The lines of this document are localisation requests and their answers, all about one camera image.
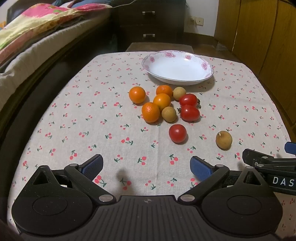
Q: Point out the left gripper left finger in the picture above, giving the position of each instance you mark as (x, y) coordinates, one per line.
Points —
(81, 177)

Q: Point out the orange mandarin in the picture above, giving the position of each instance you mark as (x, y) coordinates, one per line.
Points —
(137, 94)
(162, 100)
(150, 112)
(164, 89)

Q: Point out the white wall socket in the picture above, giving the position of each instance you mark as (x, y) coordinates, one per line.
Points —
(197, 21)

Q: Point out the tan longan back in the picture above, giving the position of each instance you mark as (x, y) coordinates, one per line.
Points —
(178, 92)

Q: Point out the brown wooden wardrobe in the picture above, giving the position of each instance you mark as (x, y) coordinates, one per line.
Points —
(262, 35)

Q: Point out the orange mandarin front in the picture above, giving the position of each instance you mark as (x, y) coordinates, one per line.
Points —
(150, 112)

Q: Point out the colourful floral quilt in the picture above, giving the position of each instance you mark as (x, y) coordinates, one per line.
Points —
(36, 20)

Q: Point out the dark wooden stool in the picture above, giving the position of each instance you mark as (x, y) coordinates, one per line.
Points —
(153, 46)

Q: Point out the round red cherry tomato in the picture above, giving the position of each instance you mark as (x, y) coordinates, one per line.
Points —
(177, 133)

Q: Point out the grey bed mattress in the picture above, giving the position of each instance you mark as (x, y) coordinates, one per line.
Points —
(38, 51)

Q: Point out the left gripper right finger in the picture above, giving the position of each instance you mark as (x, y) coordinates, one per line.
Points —
(209, 176)

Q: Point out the orange mandarin back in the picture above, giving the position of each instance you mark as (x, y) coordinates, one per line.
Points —
(164, 89)

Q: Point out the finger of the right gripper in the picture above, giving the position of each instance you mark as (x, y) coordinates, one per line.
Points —
(290, 148)
(252, 158)

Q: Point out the blue folded clothing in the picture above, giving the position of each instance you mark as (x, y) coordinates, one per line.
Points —
(77, 3)

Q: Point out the tan longan with stem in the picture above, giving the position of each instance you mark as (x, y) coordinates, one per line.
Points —
(224, 140)

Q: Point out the white floral ceramic plate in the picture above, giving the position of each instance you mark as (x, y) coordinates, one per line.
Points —
(177, 67)

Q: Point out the dark wooden nightstand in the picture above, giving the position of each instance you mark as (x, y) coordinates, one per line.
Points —
(149, 21)

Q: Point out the cherry print tablecloth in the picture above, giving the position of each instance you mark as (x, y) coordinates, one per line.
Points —
(143, 168)

